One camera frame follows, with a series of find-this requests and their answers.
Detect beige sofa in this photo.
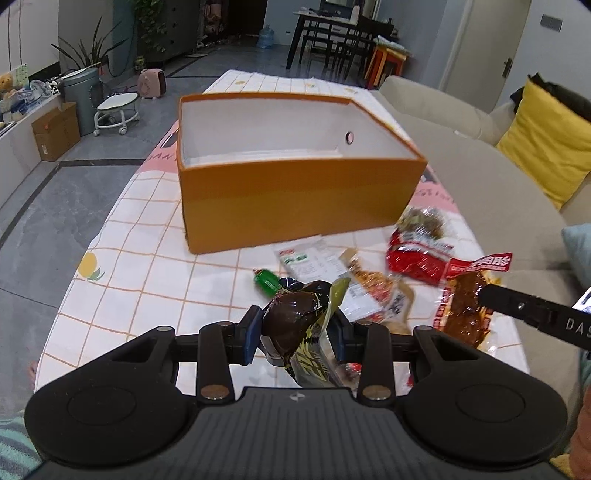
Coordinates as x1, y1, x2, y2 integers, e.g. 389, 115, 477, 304
378, 75, 591, 416

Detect potted long-leaf plant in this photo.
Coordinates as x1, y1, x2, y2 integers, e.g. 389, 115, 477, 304
50, 17, 131, 80

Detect checkered printed tablecloth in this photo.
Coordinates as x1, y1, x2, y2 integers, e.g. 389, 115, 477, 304
34, 69, 529, 403

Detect dark dining table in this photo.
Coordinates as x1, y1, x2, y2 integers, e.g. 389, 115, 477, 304
285, 10, 399, 71

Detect dark brown snack packet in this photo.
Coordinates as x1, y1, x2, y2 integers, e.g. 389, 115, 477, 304
260, 276, 366, 389

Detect white door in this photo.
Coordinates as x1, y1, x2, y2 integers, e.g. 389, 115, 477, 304
442, 0, 523, 108

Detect orange cardboard box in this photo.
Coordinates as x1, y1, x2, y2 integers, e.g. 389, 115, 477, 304
178, 92, 428, 255

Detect clear packet of brown snack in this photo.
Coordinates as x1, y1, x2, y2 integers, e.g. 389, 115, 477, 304
396, 205, 448, 241

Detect clear packet of orange snack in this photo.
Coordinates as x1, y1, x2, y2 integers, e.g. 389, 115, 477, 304
341, 249, 416, 325

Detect dark dining chair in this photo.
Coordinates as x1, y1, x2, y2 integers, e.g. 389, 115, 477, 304
331, 17, 378, 83
301, 21, 343, 71

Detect red snack packet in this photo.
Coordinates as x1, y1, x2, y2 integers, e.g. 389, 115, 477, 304
387, 230, 456, 285

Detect dark cloth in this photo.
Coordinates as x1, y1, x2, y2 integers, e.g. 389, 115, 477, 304
510, 72, 591, 121

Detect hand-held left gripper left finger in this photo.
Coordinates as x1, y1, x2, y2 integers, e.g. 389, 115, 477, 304
99, 306, 266, 400

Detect striped clothing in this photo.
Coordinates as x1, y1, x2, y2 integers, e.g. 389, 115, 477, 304
0, 413, 44, 480

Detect brown cardboard box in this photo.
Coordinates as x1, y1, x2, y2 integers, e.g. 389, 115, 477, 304
31, 102, 82, 162

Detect white round wheeled stool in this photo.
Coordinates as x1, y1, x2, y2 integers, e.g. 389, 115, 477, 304
93, 92, 140, 137

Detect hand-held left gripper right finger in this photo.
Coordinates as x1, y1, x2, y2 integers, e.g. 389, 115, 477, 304
330, 314, 490, 400

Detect white snack packet green label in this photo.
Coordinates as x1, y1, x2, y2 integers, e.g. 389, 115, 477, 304
276, 239, 343, 283

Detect yellow cushion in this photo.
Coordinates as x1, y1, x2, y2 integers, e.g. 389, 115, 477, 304
496, 80, 591, 212

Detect grey trash can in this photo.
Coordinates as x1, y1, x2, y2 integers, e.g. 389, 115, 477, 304
61, 67, 105, 137

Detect light blue cushion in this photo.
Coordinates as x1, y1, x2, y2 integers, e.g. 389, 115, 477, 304
561, 224, 591, 296

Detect green trailing plant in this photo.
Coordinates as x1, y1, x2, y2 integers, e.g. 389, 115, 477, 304
133, 0, 168, 52

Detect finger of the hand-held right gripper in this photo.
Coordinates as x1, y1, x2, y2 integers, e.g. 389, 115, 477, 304
478, 284, 555, 331

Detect dark cabinet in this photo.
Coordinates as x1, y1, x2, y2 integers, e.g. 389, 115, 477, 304
151, 0, 205, 64

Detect red-labelled brown jerky packet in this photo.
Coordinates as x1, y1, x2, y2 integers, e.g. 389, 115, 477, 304
434, 252, 514, 348

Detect pink small heater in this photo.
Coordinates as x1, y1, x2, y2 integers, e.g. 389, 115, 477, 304
137, 68, 168, 100

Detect orange stools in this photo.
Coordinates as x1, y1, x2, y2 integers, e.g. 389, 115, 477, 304
366, 42, 409, 89

